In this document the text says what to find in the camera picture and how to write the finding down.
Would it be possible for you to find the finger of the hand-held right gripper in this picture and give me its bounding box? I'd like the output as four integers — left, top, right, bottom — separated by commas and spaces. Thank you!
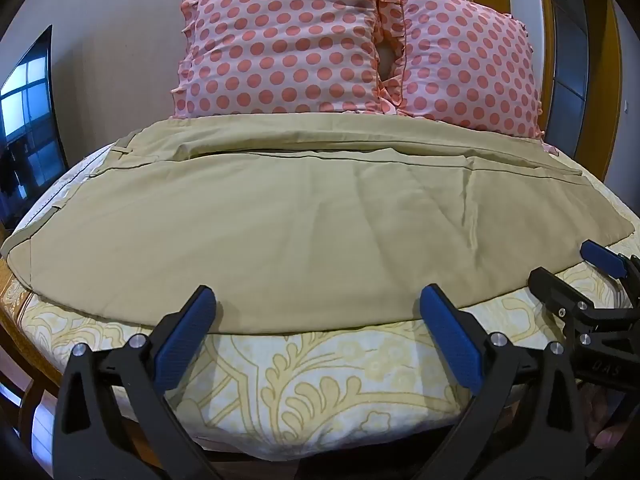
528, 266, 598, 332
579, 240, 640, 282

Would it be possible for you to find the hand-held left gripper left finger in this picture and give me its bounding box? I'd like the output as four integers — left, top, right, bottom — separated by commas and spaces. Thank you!
52, 285, 222, 480

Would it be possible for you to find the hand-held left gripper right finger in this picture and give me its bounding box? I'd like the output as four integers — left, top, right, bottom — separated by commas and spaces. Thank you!
414, 283, 589, 480

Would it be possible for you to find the olive bedsheet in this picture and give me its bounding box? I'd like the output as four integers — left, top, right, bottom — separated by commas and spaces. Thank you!
1, 114, 637, 336

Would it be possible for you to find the person's right hand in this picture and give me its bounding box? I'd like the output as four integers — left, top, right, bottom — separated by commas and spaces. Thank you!
581, 385, 640, 453

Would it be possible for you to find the yellow floral bed sheet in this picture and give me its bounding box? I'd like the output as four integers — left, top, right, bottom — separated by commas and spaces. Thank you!
0, 144, 640, 461

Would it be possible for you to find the dark glass door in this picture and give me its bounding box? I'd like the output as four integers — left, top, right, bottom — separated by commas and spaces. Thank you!
542, 0, 592, 102

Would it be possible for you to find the pink polka dot pillow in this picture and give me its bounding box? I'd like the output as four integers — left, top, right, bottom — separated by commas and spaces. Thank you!
170, 0, 407, 121
376, 0, 562, 157

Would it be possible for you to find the black television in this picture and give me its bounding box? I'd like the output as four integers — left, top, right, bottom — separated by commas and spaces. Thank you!
0, 25, 69, 234

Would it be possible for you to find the wooden bed frame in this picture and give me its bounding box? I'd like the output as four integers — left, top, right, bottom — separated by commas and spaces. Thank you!
0, 259, 68, 443

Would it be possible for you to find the wooden door frame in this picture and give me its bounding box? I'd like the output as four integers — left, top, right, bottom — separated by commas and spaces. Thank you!
466, 0, 627, 183

